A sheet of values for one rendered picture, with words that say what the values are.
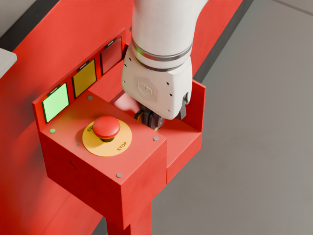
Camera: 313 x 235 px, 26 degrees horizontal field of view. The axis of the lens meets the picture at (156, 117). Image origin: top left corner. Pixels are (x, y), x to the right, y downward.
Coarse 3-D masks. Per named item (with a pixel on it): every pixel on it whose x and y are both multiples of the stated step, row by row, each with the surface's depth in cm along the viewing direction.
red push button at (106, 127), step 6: (96, 120) 97; (102, 120) 97; (108, 120) 97; (114, 120) 97; (96, 126) 96; (102, 126) 96; (108, 126) 96; (114, 126) 96; (96, 132) 96; (102, 132) 95; (108, 132) 95; (114, 132) 96; (102, 138) 96; (108, 138) 96
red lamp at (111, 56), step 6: (114, 42) 104; (120, 42) 105; (108, 48) 103; (114, 48) 104; (120, 48) 106; (102, 54) 102; (108, 54) 104; (114, 54) 105; (120, 54) 107; (102, 60) 103; (108, 60) 105; (114, 60) 106; (102, 66) 104; (108, 66) 106
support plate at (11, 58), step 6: (0, 48) 79; (0, 54) 78; (6, 54) 78; (12, 54) 78; (0, 60) 78; (6, 60) 78; (12, 60) 78; (0, 66) 77; (6, 66) 77; (0, 72) 77
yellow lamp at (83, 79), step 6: (90, 66) 101; (78, 72) 100; (84, 72) 101; (90, 72) 102; (78, 78) 100; (84, 78) 102; (90, 78) 103; (78, 84) 101; (84, 84) 102; (90, 84) 104; (78, 90) 102
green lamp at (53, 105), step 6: (60, 90) 98; (66, 90) 99; (54, 96) 97; (60, 96) 99; (66, 96) 100; (48, 102) 97; (54, 102) 98; (60, 102) 99; (66, 102) 101; (48, 108) 98; (54, 108) 99; (60, 108) 100; (48, 114) 98; (54, 114) 100; (48, 120) 99
